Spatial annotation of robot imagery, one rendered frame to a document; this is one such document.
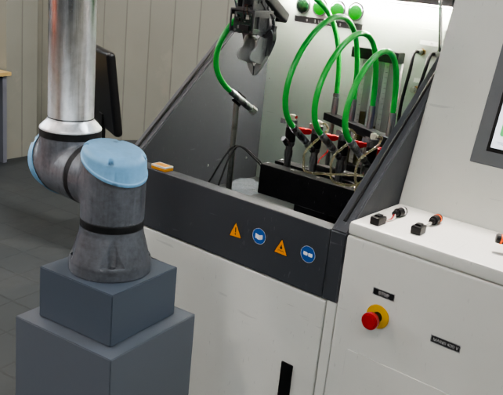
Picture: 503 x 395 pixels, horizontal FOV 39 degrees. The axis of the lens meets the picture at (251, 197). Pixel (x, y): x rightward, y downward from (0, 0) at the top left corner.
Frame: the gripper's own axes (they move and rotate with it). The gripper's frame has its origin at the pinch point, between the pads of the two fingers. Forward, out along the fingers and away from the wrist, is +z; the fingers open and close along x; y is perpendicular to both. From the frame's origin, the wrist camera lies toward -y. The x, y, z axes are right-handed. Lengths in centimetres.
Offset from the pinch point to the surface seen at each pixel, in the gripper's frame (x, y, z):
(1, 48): -349, -156, 43
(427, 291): 55, 10, 34
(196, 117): -30.2, -13.6, 18.7
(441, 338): 60, 10, 43
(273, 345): 21, 10, 61
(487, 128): 51, -17, 5
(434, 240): 53, 5, 26
